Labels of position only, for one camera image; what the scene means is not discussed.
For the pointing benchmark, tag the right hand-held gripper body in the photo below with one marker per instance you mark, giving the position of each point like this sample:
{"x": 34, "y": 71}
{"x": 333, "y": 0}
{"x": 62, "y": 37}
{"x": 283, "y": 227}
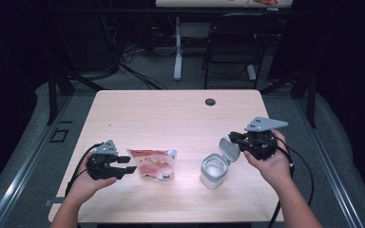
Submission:
{"x": 259, "y": 145}

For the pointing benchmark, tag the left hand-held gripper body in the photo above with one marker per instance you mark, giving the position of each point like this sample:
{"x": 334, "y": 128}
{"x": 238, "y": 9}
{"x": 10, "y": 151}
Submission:
{"x": 103, "y": 171}

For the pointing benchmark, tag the pink refill pouch with spout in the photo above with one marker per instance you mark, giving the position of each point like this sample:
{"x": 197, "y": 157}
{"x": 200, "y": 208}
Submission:
{"x": 153, "y": 164}

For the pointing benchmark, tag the white container with hinged lid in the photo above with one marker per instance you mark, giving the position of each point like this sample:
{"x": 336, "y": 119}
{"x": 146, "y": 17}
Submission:
{"x": 214, "y": 174}

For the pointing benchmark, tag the person's left hand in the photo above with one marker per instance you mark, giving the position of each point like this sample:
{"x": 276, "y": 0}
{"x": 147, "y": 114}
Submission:
{"x": 82, "y": 188}

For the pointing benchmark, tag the person's right hand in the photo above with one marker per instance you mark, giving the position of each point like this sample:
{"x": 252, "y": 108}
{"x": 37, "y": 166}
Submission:
{"x": 275, "y": 171}

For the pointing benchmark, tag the black round table grommet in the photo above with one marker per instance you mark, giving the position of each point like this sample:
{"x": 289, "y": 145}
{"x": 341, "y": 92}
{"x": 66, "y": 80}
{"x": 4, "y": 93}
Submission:
{"x": 210, "y": 102}

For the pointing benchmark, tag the grey tape piece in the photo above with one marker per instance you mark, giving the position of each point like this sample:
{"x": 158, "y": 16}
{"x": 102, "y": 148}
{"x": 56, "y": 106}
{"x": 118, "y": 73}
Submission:
{"x": 49, "y": 202}

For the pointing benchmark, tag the white desk foot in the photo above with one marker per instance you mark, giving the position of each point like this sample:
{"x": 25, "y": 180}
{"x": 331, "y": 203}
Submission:
{"x": 251, "y": 72}

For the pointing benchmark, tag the black metal stand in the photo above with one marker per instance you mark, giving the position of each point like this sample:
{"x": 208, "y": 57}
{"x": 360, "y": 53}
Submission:
{"x": 311, "y": 101}
{"x": 52, "y": 95}

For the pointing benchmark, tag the black folding chair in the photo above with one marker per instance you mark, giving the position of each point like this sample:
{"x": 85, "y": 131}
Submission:
{"x": 237, "y": 47}

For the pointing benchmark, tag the white desk leg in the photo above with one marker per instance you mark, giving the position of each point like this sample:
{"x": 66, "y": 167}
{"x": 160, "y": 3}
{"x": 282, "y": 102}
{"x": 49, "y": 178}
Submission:
{"x": 178, "y": 57}

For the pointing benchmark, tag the light background desk top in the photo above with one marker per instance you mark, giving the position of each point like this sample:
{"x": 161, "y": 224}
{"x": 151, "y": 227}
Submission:
{"x": 202, "y": 3}

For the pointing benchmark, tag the aluminium floor rail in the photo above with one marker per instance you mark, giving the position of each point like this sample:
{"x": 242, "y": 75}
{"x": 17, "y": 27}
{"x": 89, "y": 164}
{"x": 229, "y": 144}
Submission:
{"x": 25, "y": 164}
{"x": 329, "y": 164}

